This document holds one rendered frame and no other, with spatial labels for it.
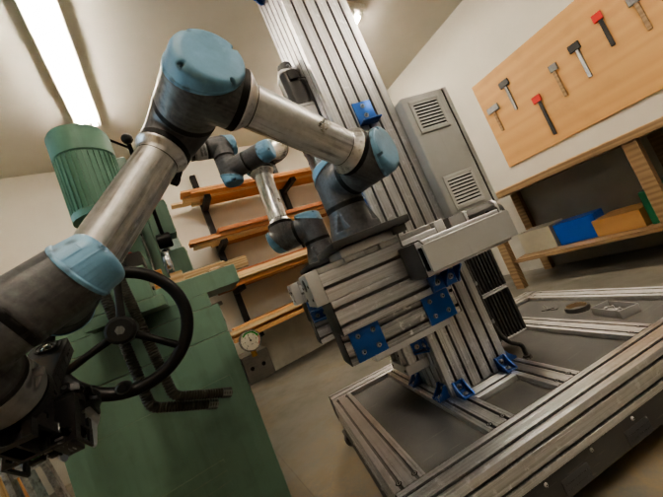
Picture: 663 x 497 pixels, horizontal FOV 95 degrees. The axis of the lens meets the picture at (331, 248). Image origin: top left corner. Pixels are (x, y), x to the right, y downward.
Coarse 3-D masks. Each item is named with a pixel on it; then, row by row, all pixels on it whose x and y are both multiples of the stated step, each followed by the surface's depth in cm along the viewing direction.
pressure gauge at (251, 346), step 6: (246, 330) 88; (252, 330) 89; (240, 336) 88; (246, 336) 88; (252, 336) 89; (258, 336) 89; (240, 342) 87; (246, 342) 88; (252, 342) 88; (258, 342) 89; (246, 348) 87; (252, 348) 88; (252, 354) 90
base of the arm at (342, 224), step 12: (336, 204) 83; (348, 204) 82; (360, 204) 84; (336, 216) 83; (348, 216) 82; (360, 216) 81; (372, 216) 85; (336, 228) 83; (348, 228) 81; (360, 228) 80; (336, 240) 83
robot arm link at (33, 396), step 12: (36, 372) 33; (24, 384) 32; (36, 384) 33; (24, 396) 32; (36, 396) 33; (0, 408) 30; (12, 408) 31; (24, 408) 32; (0, 420) 31; (12, 420) 32
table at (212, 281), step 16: (208, 272) 94; (224, 272) 96; (160, 288) 88; (192, 288) 91; (208, 288) 93; (224, 288) 101; (144, 304) 77; (160, 304) 79; (96, 320) 73; (64, 336) 77; (80, 336) 78
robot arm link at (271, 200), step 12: (264, 168) 142; (264, 180) 141; (264, 192) 140; (276, 192) 142; (264, 204) 140; (276, 204) 139; (276, 216) 137; (276, 228) 135; (288, 228) 133; (276, 240) 134; (288, 240) 133
